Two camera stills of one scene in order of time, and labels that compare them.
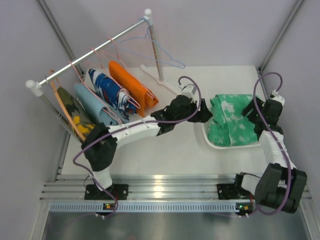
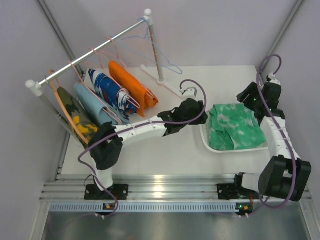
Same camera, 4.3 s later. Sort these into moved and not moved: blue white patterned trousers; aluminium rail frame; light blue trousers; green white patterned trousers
Moved: green white patterned trousers
Not moved: blue white patterned trousers; aluminium rail frame; light blue trousers
